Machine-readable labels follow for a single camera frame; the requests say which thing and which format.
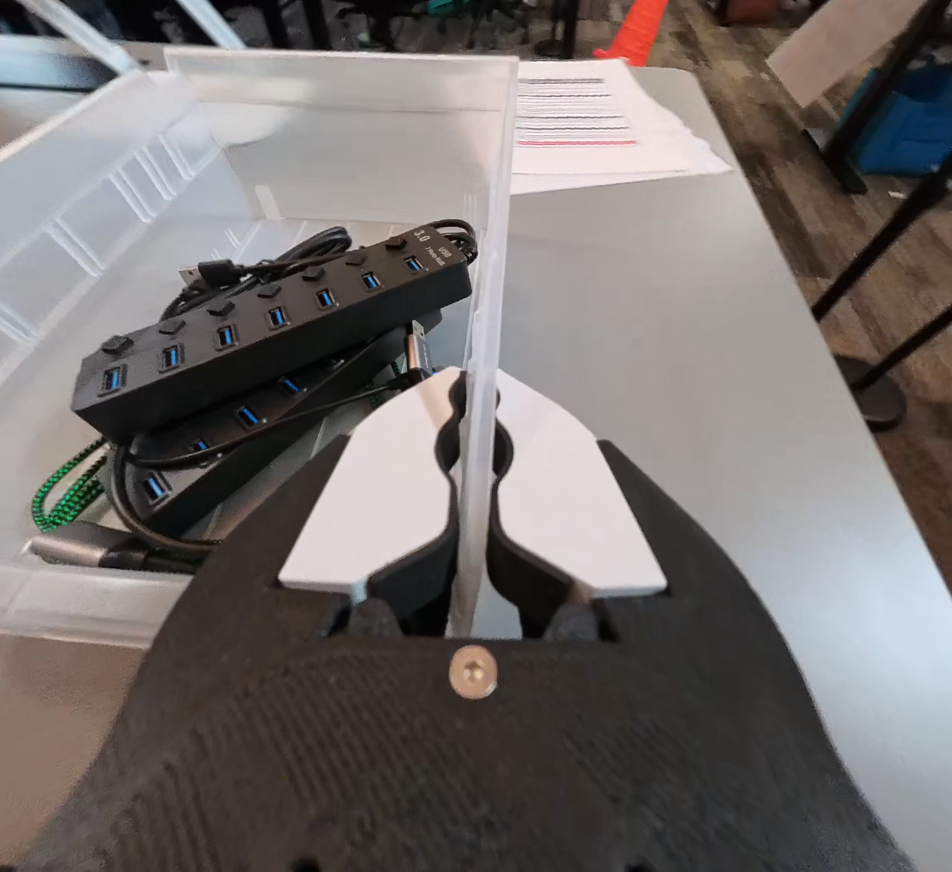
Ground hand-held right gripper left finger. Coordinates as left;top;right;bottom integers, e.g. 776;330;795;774
277;365;471;604

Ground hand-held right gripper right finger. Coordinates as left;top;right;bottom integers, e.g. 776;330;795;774
487;368;668;601

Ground black hub cable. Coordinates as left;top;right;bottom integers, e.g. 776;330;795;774
167;217;480;315
112;321;443;562

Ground silver USB cable plug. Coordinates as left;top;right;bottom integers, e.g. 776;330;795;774
28;521;220;577

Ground clear plastic storage bin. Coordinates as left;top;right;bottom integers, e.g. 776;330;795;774
0;46;522;651

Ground printed paper sheets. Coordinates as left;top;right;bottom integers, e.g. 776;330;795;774
509;57;736;197

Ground blue storage tote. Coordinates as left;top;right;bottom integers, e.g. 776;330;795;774
848;64;952;179

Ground instruction sheet on white stand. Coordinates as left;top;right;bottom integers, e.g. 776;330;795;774
0;0;246;92

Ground white board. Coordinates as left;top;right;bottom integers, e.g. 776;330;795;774
766;0;934;110

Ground green braided cable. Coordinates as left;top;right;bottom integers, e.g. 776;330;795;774
33;436;111;537

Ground black stanchion post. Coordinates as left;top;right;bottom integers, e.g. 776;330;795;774
811;158;952;434

